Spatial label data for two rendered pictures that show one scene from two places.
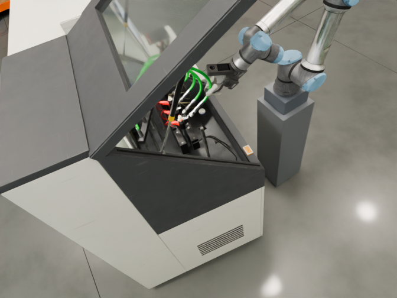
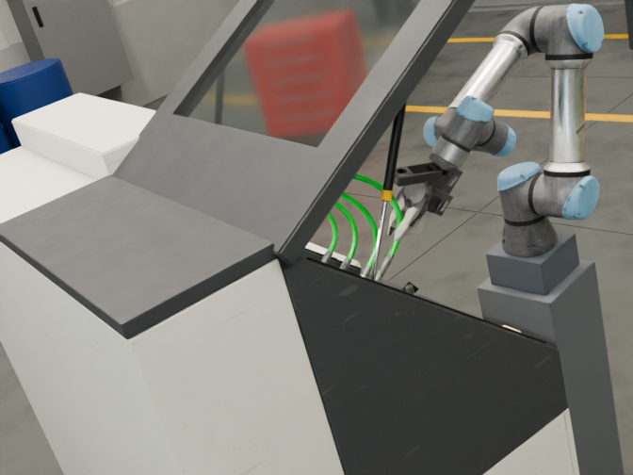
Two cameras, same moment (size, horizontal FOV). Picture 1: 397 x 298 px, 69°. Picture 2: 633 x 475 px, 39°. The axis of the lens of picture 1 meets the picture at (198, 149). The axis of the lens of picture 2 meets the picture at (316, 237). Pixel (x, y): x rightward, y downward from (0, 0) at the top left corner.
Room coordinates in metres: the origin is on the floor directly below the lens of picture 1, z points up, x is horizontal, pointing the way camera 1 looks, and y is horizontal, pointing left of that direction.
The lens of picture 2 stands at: (-0.69, 0.67, 2.07)
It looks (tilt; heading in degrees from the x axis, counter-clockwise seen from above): 24 degrees down; 340
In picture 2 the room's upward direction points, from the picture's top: 16 degrees counter-clockwise
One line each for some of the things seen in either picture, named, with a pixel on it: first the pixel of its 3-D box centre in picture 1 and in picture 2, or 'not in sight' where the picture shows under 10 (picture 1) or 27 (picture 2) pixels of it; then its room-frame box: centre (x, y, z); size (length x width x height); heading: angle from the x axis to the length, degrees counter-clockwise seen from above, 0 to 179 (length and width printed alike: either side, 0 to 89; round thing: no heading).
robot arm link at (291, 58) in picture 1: (289, 64); (523, 189); (1.16, -0.59, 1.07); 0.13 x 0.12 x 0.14; 19
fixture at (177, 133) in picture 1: (181, 129); not in sight; (1.08, 0.06, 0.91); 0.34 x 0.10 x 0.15; 10
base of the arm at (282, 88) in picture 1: (287, 81); (527, 227); (1.17, -0.59, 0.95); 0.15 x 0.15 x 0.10
